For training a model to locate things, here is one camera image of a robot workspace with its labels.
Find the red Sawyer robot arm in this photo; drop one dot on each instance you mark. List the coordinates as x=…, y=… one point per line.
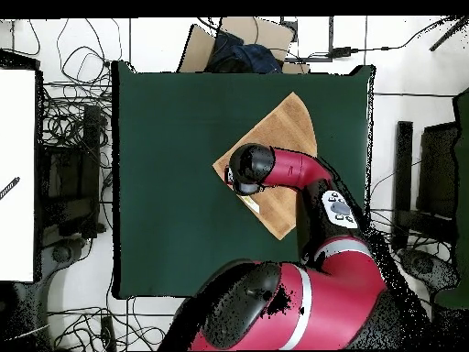
x=300, y=168

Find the brown cardboard box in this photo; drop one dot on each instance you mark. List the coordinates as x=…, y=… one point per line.
x=198, y=51

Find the black tripod leg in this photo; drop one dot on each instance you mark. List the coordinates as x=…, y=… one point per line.
x=449, y=35

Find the black striped rod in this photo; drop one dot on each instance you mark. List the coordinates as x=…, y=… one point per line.
x=10, y=187

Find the dark green table cloth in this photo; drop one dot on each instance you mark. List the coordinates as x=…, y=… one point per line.
x=165, y=146

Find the dark blue clothing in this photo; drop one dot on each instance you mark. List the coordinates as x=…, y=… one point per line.
x=249, y=55

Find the white board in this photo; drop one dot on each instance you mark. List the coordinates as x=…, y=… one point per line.
x=16, y=165

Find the black power adapter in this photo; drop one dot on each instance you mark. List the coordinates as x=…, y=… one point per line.
x=341, y=52

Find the tan terry towel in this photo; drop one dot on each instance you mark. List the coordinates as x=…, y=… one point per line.
x=282, y=124

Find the black office chair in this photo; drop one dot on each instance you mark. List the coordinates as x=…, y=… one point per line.
x=73, y=176
x=436, y=165

